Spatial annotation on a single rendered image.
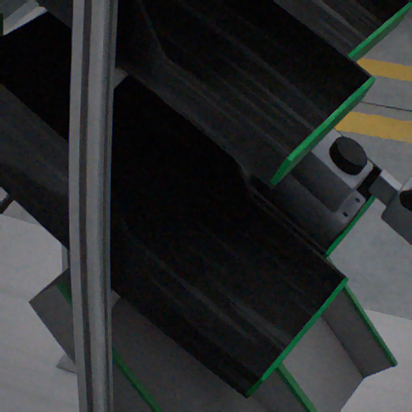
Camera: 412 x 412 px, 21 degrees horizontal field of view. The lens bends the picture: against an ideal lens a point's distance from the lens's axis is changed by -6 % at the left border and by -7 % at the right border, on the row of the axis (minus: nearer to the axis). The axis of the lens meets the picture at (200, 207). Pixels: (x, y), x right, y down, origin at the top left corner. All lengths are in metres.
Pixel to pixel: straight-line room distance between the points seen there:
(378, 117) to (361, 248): 0.75
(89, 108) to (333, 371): 0.46
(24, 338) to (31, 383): 0.08
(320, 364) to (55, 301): 0.31
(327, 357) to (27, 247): 0.52
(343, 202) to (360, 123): 2.73
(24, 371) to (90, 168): 0.61
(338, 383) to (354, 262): 1.91
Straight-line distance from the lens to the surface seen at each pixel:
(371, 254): 2.96
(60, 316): 0.79
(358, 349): 1.04
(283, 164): 0.62
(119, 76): 0.66
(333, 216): 0.84
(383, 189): 0.87
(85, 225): 0.69
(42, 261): 1.40
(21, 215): 1.66
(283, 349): 0.76
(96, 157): 0.65
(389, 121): 3.61
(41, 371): 1.23
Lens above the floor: 1.68
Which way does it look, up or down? 33 degrees down
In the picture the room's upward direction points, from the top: 4 degrees clockwise
